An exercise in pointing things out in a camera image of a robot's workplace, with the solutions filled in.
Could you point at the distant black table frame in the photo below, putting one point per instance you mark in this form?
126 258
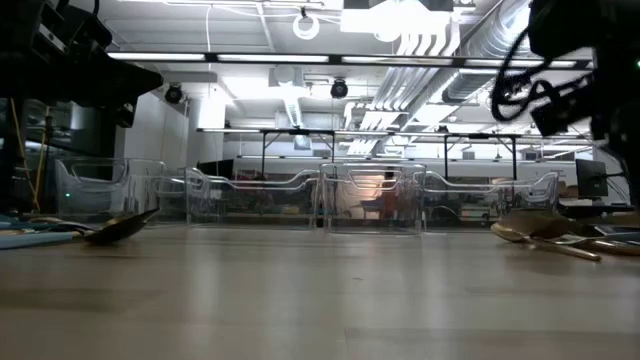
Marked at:
300 132

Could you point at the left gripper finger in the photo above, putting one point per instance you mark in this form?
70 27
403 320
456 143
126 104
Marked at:
125 95
90 30

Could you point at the dark flat screen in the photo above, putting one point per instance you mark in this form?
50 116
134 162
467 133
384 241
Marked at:
215 169

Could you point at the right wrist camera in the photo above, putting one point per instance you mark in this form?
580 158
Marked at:
565 109

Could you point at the silver air duct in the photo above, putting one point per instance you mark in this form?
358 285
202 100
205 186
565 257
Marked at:
480 55

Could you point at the slender gold spoon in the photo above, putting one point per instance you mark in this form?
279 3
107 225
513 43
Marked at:
507 233

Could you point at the clear plastic bin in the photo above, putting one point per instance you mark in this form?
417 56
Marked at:
490 200
372 200
250 200
90 190

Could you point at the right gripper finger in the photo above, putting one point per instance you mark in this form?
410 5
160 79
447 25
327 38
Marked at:
632 175

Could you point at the black computer monitor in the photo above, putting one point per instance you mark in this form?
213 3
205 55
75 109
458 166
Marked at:
591 177

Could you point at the black aluminium frame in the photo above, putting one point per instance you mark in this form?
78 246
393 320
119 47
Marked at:
10 150

